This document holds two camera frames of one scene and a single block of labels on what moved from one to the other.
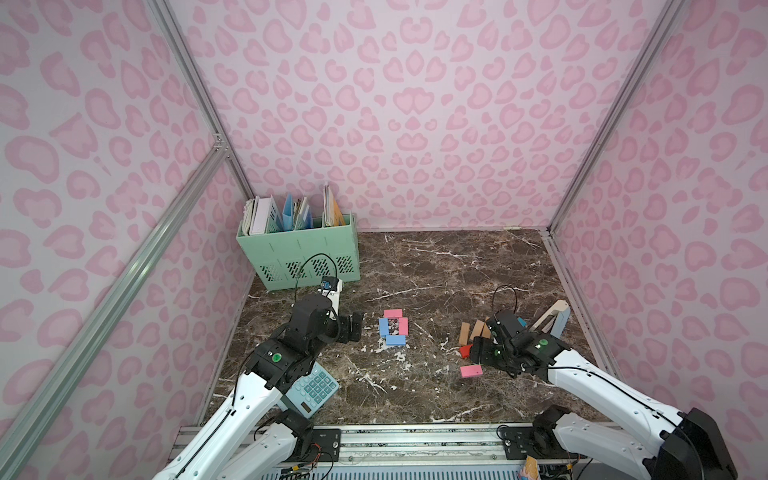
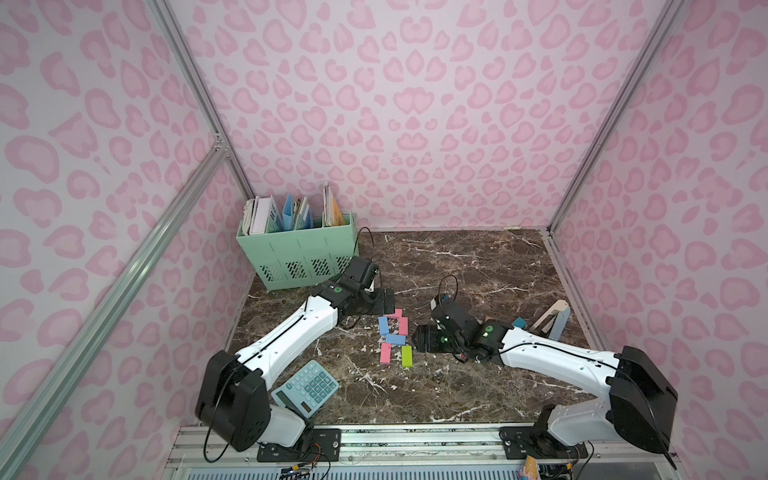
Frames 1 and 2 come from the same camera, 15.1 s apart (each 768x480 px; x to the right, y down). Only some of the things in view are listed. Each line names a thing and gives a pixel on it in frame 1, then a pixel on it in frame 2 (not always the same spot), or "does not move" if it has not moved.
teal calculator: [310, 394] does not move
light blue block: [396, 339] does not move
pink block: [403, 326] does not move
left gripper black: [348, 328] → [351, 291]
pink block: [469, 371] → [385, 355]
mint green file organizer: [298, 258] does not move
